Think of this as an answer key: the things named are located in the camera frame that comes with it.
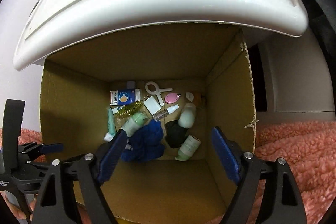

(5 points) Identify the teal cosmetic tube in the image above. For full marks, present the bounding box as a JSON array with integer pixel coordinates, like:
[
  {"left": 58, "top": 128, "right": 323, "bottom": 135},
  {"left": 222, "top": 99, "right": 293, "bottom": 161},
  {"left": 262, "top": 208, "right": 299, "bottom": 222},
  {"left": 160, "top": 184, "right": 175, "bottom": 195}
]
[{"left": 108, "top": 108, "right": 116, "bottom": 136}]

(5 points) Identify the blue cloth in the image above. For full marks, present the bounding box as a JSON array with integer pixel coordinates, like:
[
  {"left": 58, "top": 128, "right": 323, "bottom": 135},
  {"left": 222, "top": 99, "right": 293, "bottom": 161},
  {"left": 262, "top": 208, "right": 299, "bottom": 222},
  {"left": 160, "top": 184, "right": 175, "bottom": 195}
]
[{"left": 121, "top": 119, "right": 165, "bottom": 162}]

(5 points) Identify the green white cream bottle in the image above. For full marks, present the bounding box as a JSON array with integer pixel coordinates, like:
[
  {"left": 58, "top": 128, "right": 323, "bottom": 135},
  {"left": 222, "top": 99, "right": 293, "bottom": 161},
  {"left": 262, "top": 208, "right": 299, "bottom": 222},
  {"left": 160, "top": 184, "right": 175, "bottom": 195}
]
[{"left": 174, "top": 135, "right": 202, "bottom": 161}]

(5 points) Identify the green white lotion bottle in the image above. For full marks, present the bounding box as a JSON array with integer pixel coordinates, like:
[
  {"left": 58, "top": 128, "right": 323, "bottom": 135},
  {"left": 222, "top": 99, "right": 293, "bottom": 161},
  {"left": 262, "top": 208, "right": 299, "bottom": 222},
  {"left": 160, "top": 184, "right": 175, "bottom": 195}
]
[{"left": 121, "top": 111, "right": 149, "bottom": 138}]

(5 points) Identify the blue white ointment tube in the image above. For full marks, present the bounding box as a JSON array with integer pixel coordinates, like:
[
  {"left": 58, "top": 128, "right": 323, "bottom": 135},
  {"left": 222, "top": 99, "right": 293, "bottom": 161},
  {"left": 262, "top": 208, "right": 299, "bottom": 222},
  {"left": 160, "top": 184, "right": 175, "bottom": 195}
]
[{"left": 112, "top": 106, "right": 124, "bottom": 114}]

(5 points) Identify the yellow oil bottle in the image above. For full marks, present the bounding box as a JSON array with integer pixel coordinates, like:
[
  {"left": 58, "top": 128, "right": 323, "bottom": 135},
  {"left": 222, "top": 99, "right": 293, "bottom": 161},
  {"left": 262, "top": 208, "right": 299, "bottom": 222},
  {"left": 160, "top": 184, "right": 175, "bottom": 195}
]
[{"left": 114, "top": 101, "right": 143, "bottom": 118}]

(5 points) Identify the small white bottle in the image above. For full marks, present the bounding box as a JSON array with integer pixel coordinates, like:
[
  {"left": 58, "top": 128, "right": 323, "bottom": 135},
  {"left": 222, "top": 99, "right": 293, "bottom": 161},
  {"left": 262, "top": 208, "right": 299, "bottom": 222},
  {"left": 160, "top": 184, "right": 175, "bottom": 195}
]
[{"left": 178, "top": 103, "right": 197, "bottom": 129}]

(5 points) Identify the black cloth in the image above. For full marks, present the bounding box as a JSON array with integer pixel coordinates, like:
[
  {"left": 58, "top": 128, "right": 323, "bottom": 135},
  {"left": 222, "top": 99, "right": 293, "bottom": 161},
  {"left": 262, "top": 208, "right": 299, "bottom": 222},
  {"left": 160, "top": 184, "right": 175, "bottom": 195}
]
[{"left": 165, "top": 120, "right": 188, "bottom": 148}]

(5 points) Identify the blue white medicine box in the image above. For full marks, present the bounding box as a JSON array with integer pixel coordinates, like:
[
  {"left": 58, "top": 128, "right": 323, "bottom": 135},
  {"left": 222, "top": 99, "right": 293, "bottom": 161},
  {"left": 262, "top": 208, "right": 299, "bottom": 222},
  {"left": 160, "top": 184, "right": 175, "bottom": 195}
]
[{"left": 110, "top": 89, "right": 141, "bottom": 106}]

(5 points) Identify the white charger plug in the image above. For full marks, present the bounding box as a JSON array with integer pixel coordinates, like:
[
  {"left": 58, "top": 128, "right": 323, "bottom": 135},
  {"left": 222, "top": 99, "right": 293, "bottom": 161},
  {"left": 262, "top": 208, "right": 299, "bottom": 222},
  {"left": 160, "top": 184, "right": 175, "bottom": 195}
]
[{"left": 143, "top": 96, "right": 162, "bottom": 115}]

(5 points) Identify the white plastic clip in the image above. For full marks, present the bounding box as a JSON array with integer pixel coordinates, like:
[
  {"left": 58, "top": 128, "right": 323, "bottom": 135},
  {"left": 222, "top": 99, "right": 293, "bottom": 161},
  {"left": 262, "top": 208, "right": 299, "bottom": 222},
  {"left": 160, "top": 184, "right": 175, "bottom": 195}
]
[{"left": 145, "top": 81, "right": 173, "bottom": 107}]

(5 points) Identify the pink oval keychain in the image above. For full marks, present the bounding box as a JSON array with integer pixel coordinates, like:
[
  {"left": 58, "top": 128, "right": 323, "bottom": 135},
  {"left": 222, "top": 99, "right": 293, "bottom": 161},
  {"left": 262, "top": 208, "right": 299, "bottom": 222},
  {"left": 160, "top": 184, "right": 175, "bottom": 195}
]
[{"left": 165, "top": 93, "right": 182, "bottom": 105}]

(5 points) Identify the clear spray bottle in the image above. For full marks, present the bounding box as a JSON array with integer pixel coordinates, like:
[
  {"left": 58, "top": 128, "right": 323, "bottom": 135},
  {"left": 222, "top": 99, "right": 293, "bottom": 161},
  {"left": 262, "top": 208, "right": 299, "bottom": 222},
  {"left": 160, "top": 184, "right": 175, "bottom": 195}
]
[{"left": 153, "top": 104, "right": 179, "bottom": 121}]

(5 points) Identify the left hand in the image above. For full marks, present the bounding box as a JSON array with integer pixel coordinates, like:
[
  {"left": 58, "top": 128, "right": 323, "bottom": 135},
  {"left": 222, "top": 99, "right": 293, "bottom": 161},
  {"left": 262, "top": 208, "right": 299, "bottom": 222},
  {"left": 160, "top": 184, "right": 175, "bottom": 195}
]
[{"left": 1, "top": 191, "right": 37, "bottom": 220}]

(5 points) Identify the pink fleece sleeve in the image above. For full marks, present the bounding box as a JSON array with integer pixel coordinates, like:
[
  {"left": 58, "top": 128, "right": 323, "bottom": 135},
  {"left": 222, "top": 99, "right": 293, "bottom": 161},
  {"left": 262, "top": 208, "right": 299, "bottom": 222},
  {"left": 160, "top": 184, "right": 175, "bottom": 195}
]
[{"left": 255, "top": 121, "right": 335, "bottom": 223}]

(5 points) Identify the cardboard box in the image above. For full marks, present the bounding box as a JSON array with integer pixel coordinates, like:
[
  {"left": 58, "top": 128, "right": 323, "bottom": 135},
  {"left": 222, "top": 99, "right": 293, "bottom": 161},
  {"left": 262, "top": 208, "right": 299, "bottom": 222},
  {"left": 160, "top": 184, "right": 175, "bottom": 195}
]
[{"left": 39, "top": 23, "right": 257, "bottom": 224}]

